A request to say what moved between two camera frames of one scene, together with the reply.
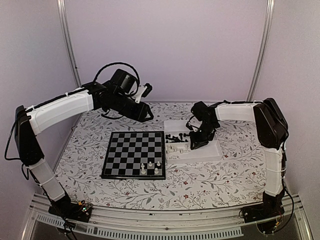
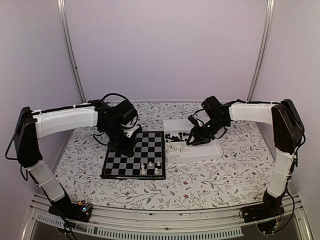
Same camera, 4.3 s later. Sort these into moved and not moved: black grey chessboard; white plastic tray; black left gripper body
Moved: black left gripper body
Not moved: black grey chessboard; white plastic tray
